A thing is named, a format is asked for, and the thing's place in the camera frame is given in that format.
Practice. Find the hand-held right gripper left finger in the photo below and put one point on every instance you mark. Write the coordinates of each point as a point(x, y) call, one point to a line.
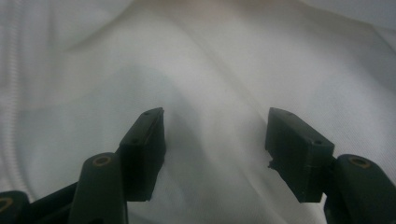
point(143, 155)

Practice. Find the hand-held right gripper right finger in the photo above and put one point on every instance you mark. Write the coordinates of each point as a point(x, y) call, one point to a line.
point(299, 155)

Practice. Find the white patterned tote bag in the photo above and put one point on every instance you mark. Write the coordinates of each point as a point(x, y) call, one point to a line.
point(202, 62)

